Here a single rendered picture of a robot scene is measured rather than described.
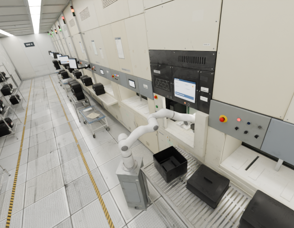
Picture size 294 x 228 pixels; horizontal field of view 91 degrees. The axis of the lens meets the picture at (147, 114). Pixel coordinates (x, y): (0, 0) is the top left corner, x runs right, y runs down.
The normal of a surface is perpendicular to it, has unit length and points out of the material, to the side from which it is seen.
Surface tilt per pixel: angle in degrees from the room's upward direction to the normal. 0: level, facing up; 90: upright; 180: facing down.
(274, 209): 0
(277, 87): 90
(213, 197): 0
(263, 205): 0
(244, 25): 90
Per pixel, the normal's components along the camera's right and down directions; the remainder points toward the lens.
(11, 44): 0.57, 0.35
